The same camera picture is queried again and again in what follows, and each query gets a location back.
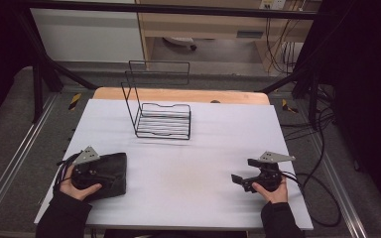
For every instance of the white chair base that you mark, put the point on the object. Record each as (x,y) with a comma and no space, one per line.
(178,41)

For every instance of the white power strip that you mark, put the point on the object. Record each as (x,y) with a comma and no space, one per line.
(273,4)

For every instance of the person's right hand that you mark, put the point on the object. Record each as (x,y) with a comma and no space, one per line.
(278,195)

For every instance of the white table mat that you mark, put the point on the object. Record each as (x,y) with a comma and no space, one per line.
(185,178)

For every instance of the aluminium floor rail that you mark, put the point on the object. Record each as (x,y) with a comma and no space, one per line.
(16,155)
(340,185)

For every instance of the black frame crossbar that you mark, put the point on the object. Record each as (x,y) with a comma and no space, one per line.
(178,10)

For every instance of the white cabinet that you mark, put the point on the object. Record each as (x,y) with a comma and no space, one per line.
(86,36)

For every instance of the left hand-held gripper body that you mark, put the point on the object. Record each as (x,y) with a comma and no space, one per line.
(86,155)

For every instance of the dark grey towel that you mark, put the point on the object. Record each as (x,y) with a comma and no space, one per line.
(117,165)

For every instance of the light wooden desk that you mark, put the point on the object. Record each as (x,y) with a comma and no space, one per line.
(205,26)

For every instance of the person's left hand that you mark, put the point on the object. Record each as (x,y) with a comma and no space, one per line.
(66,185)

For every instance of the black frame strut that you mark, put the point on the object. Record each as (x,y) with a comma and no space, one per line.
(46,62)
(297,77)

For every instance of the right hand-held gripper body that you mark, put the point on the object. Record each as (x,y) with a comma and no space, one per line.
(271,175)

